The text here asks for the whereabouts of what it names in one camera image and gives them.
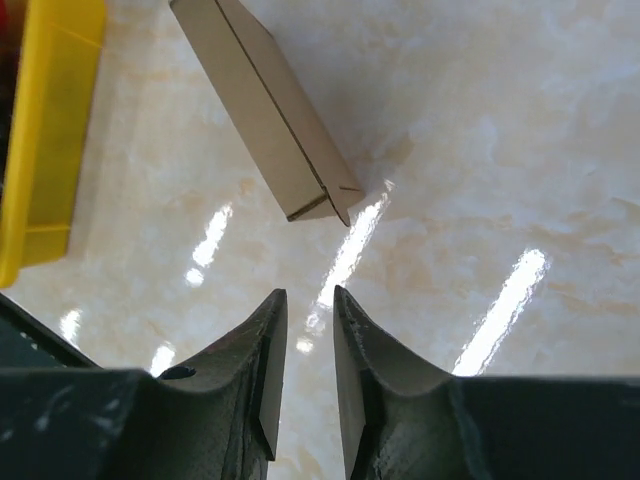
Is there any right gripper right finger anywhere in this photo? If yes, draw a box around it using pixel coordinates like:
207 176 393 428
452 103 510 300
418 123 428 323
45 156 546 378
333 287 639 479

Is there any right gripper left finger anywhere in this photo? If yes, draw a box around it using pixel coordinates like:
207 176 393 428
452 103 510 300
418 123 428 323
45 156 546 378
1 289 287 479

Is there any brown cardboard box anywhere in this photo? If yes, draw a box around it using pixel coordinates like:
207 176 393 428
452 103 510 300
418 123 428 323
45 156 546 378
170 0 364 226

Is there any yellow plastic tray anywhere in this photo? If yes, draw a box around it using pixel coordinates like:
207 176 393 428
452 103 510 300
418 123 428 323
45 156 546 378
1 1 107 287

